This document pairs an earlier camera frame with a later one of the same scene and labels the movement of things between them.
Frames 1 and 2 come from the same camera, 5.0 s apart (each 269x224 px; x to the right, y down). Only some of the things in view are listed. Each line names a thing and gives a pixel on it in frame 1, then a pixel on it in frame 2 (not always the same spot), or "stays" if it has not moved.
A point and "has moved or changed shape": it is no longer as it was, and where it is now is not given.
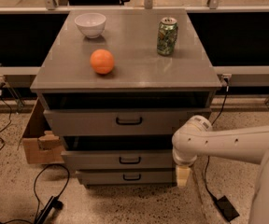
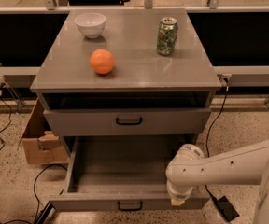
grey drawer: x=117 y=159 has moved or changed shape
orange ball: x=102 y=61 stays
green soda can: x=167 y=35 stays
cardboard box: x=41 y=144 stays
